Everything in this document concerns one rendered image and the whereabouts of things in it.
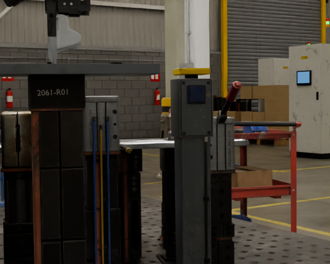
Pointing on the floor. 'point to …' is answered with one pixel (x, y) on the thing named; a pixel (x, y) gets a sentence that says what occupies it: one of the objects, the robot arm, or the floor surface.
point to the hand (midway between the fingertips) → (51, 59)
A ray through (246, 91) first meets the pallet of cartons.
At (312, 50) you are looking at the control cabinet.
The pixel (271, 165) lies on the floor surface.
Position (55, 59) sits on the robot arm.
